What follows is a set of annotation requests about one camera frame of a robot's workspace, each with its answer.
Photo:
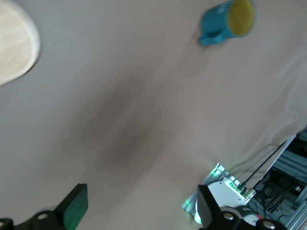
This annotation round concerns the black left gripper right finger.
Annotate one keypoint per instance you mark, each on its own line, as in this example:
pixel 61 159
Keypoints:
pixel 208 208

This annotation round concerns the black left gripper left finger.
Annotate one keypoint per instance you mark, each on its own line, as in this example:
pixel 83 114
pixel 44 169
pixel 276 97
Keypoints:
pixel 72 210

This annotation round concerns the teal ribbed cup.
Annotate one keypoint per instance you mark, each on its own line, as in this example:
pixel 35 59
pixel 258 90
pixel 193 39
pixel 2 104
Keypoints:
pixel 216 21

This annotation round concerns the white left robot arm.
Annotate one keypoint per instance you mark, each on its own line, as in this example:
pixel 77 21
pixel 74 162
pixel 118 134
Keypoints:
pixel 219 192

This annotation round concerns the wooden mug rack with pegs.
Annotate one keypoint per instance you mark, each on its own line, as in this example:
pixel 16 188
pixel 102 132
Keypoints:
pixel 14 40

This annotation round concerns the brown table cover cloth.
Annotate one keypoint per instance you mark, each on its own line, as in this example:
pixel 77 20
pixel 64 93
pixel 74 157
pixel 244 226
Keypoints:
pixel 120 107

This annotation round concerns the aluminium extrusion table frame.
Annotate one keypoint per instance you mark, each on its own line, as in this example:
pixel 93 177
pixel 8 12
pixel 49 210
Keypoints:
pixel 287 167

